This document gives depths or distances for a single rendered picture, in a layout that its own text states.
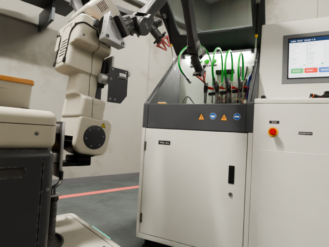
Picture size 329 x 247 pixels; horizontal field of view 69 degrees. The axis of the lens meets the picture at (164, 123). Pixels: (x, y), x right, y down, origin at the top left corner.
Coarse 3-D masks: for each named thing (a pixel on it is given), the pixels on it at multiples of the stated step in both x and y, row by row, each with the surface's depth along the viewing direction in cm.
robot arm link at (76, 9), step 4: (72, 0) 145; (76, 0) 145; (80, 0) 146; (84, 0) 151; (88, 0) 152; (72, 4) 146; (76, 4) 144; (80, 4) 145; (84, 4) 153; (76, 8) 143
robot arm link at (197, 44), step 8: (184, 0) 128; (192, 0) 130; (184, 8) 131; (192, 8) 132; (184, 16) 135; (192, 16) 135; (192, 24) 138; (192, 32) 141; (192, 40) 145; (192, 48) 150
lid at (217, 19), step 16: (176, 0) 174; (208, 0) 167; (224, 0) 164; (240, 0) 162; (256, 0) 155; (176, 16) 184; (208, 16) 178; (224, 16) 174; (240, 16) 171; (176, 32) 195; (208, 32) 188; (224, 32) 183; (240, 32) 180; (176, 48) 209; (208, 48) 200; (224, 48) 196; (240, 48) 192; (256, 48) 188
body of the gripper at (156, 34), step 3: (153, 30) 160; (156, 30) 161; (153, 33) 161; (156, 33) 161; (159, 33) 161; (162, 33) 159; (153, 36) 163; (156, 36) 161; (159, 36) 159; (156, 39) 162
